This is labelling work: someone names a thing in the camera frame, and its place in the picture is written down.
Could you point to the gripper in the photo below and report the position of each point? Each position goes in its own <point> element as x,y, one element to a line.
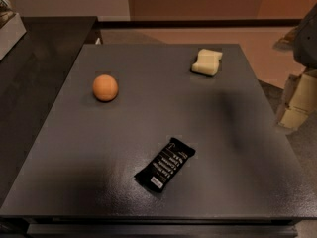
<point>307,42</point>

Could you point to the pale yellow sponge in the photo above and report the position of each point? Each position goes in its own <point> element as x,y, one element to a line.
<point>207,63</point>

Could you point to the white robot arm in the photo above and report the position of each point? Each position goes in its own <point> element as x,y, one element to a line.
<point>304,41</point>

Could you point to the black snack bar wrapper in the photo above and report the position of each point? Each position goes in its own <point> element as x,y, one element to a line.
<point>164,166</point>

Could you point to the orange fruit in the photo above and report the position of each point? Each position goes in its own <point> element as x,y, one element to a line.
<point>105,88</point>

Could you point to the dark side table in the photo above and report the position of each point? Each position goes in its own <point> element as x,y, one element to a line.
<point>31,76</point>

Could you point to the white box on side table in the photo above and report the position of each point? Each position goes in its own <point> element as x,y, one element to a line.
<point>12,28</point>

